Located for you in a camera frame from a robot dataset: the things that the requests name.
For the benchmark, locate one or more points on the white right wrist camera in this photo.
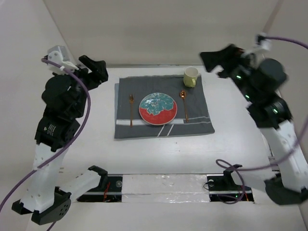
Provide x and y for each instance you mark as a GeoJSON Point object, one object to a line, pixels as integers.
{"type": "Point", "coordinates": [262, 44]}

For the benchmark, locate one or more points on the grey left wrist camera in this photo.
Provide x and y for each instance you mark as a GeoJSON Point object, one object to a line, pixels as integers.
{"type": "Point", "coordinates": [58, 54]}

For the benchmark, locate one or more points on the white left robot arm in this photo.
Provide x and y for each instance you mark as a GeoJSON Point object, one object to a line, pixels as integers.
{"type": "Point", "coordinates": [67, 98]}

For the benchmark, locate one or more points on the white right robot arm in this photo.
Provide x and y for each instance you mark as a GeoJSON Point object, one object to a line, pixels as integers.
{"type": "Point", "coordinates": [258, 83]}

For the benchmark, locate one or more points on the pale yellow mug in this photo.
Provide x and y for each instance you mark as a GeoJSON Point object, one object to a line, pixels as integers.
{"type": "Point", "coordinates": [190, 76]}

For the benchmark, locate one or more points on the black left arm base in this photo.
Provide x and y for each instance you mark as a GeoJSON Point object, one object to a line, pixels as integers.
{"type": "Point", "coordinates": [111, 193]}

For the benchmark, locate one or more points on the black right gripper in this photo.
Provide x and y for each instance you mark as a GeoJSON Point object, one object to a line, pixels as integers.
{"type": "Point", "coordinates": [224, 58]}

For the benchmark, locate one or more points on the copper spoon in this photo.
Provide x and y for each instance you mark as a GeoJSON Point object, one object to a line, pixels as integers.
{"type": "Point", "coordinates": [183, 95]}

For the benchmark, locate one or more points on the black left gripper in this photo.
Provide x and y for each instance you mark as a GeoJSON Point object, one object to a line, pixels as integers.
{"type": "Point", "coordinates": [96, 76]}

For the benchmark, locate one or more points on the teal and red plate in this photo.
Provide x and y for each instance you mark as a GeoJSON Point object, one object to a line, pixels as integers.
{"type": "Point", "coordinates": [158, 109]}

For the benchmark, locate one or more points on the grey cloth placemat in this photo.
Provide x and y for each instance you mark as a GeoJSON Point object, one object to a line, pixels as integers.
{"type": "Point", "coordinates": [199, 118]}

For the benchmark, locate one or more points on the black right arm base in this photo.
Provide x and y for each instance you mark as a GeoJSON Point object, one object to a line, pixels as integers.
{"type": "Point", "coordinates": [222, 188]}

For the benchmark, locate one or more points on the copper fork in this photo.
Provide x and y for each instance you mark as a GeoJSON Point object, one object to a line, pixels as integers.
{"type": "Point", "coordinates": [131, 101]}

